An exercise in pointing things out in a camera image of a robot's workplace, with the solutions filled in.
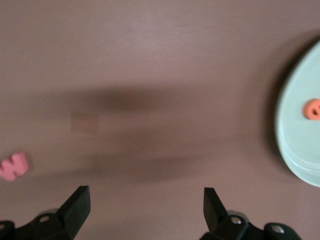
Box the pink foam letter w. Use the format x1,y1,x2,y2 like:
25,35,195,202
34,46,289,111
0,151,31,182

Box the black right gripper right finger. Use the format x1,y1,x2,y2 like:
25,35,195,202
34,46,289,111
199,187,251,240

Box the brown tape patch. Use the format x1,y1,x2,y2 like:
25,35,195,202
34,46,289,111
71,111,100,134

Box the green plate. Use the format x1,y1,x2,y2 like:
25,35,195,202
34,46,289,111
273,37,320,188

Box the orange foam letter e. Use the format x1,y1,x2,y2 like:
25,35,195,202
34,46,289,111
302,98,320,122

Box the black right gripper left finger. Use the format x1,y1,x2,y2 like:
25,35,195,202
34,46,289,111
14,185,92,240

